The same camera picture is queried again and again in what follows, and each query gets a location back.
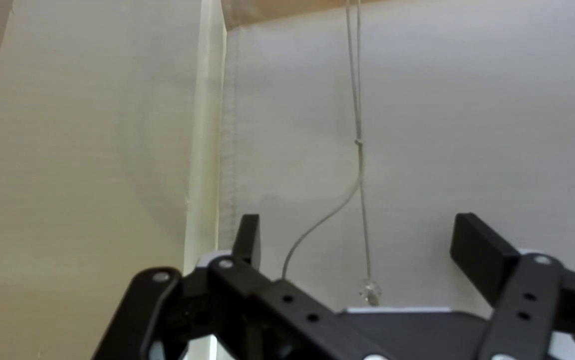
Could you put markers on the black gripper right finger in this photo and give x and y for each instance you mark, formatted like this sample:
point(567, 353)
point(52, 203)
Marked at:
point(533, 300)

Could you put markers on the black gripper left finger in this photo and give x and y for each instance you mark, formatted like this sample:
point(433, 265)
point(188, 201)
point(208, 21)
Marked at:
point(234, 312)

